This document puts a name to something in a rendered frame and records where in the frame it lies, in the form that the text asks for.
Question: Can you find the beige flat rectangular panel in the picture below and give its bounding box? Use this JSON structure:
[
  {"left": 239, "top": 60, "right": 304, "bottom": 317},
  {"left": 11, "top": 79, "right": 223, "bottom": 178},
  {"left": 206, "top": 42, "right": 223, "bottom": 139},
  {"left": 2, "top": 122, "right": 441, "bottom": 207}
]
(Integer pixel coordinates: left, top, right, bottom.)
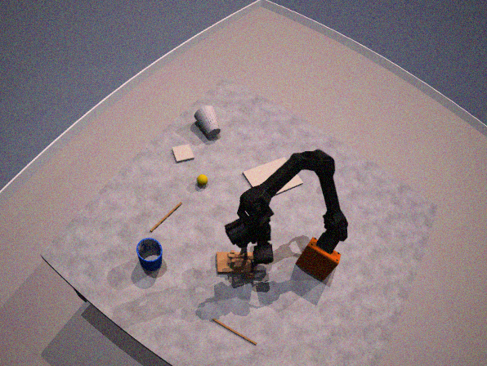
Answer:
[{"left": 243, "top": 157, "right": 303, "bottom": 196}]

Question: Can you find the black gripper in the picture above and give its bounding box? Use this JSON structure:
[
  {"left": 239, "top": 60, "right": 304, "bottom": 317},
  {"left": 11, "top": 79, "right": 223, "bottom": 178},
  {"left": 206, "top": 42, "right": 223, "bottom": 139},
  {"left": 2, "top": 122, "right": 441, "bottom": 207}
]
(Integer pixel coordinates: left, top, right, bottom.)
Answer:
[{"left": 251, "top": 218, "right": 274, "bottom": 264}]

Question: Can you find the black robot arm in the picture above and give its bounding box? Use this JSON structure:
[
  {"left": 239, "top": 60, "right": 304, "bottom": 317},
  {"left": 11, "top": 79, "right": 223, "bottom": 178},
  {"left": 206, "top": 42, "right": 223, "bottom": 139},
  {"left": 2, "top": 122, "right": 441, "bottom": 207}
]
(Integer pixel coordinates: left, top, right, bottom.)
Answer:
[{"left": 225, "top": 150, "right": 348, "bottom": 254}]

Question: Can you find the beige flat square tile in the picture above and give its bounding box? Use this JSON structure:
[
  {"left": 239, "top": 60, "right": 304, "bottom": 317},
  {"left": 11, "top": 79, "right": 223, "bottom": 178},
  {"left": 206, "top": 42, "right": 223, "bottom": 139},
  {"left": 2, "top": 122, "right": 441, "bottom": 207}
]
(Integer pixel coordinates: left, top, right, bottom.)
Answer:
[{"left": 172, "top": 144, "right": 194, "bottom": 163}]

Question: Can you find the blue mug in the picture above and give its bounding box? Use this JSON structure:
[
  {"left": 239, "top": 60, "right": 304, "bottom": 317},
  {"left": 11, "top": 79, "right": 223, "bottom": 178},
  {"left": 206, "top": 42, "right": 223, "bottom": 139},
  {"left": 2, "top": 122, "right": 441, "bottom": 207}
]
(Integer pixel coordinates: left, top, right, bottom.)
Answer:
[{"left": 136, "top": 238, "right": 163, "bottom": 272}]

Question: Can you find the yellow ball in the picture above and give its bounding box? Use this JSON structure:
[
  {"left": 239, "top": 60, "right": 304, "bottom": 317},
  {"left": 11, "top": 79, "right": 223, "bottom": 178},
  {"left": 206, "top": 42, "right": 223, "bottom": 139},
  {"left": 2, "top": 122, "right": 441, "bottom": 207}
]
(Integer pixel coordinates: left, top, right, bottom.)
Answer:
[{"left": 197, "top": 175, "right": 208, "bottom": 185}]

